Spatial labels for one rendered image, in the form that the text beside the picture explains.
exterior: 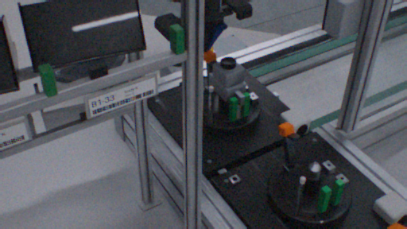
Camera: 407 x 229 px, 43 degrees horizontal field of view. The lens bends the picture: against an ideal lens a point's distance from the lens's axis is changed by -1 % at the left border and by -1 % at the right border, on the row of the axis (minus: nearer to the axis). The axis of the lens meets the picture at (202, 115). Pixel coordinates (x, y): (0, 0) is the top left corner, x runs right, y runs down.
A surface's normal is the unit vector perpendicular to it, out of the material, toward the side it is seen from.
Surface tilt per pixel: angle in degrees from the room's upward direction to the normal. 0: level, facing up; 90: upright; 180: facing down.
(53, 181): 0
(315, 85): 0
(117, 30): 65
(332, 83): 0
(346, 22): 90
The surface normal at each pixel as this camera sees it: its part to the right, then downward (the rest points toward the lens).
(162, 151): 0.01, -0.76
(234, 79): 0.53, 0.56
